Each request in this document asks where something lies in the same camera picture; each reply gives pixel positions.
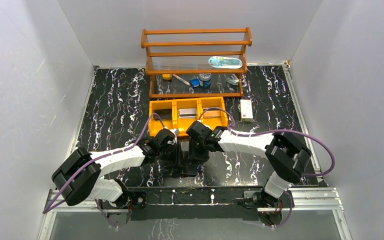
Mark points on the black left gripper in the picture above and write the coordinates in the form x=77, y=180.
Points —
x=173, y=158

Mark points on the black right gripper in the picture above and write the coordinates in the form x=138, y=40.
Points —
x=192, y=153

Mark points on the black leather card holder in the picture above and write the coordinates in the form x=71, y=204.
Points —
x=184, y=169

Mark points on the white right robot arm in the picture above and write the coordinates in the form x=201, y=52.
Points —
x=287, y=155

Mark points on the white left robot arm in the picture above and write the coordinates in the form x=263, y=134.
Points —
x=81, y=177

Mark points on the black cards stack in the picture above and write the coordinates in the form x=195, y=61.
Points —
x=162, y=114

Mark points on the gold cards stack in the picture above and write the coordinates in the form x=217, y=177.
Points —
x=211, y=112

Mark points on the silver cards stack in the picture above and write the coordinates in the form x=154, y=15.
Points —
x=187, y=113

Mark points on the right yellow plastic bin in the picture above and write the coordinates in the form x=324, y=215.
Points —
x=219, y=103

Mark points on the yellow plastic bin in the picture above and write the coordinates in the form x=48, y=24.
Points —
x=183, y=124
x=219, y=103
x=155, y=126

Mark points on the middle yellow plastic bin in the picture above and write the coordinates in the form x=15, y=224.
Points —
x=183, y=124

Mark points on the left yellow plastic bin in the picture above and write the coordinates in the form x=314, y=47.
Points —
x=155, y=126

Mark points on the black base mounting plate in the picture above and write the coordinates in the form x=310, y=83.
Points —
x=224, y=202

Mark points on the white small box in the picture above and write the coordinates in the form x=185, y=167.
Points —
x=246, y=110

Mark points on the round tape tin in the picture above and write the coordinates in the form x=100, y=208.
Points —
x=205, y=79

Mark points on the red white marker pen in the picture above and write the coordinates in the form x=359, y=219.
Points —
x=182, y=80

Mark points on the small yellow object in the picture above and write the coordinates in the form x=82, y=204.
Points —
x=167, y=77

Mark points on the grey stapler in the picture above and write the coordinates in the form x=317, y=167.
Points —
x=233, y=80

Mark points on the orange wooden shelf rack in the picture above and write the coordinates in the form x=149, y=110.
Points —
x=187, y=52

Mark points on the blue blister pack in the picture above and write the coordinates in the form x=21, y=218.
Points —
x=223, y=62

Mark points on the aluminium frame rail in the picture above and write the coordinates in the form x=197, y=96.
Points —
x=304, y=199

